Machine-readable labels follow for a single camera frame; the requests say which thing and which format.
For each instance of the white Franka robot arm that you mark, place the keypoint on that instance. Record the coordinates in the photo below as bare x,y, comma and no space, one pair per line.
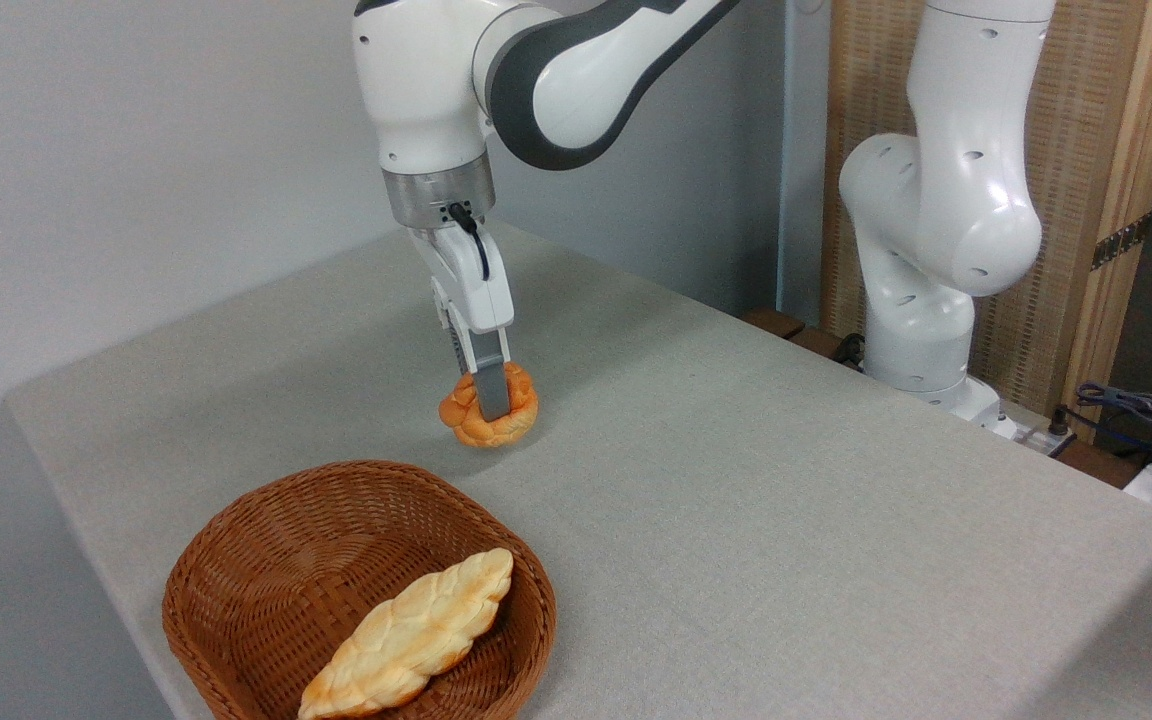
416,90

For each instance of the round golden bread roll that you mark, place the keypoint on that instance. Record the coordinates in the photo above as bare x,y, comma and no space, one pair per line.
496,432

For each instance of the long pale braided bread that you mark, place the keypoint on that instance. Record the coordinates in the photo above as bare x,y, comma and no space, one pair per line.
416,630

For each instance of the grey tablecloth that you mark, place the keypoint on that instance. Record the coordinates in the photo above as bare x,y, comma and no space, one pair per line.
736,520

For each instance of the brown wooden base board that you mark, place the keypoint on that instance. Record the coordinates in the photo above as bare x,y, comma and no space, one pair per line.
786,328

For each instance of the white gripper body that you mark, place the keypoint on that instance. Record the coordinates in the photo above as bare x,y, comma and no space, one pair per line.
471,290

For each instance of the brown wicker basket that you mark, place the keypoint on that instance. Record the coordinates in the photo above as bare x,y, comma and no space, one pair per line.
266,560

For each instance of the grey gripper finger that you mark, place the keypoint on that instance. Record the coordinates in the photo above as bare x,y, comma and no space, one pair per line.
491,380
456,350

